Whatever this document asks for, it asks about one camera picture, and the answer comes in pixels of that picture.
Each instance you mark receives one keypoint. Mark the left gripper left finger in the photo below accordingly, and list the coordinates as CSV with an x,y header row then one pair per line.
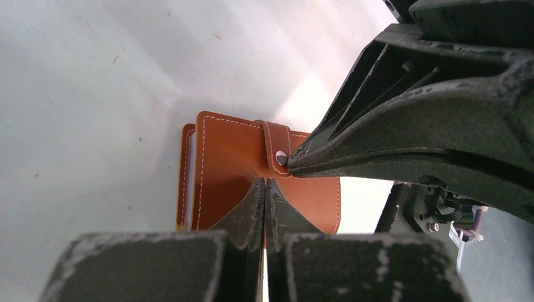
x,y
220,264

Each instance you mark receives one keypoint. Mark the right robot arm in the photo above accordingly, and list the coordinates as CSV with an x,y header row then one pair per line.
x,y
440,103

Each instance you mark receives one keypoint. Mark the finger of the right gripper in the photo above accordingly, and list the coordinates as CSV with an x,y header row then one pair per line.
x,y
486,180

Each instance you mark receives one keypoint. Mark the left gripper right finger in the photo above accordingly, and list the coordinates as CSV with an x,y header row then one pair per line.
x,y
411,256

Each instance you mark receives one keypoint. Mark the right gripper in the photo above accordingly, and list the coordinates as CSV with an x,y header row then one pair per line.
x,y
479,117

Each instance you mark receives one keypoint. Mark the brown leather card holder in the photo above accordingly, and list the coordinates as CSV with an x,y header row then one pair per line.
x,y
221,156

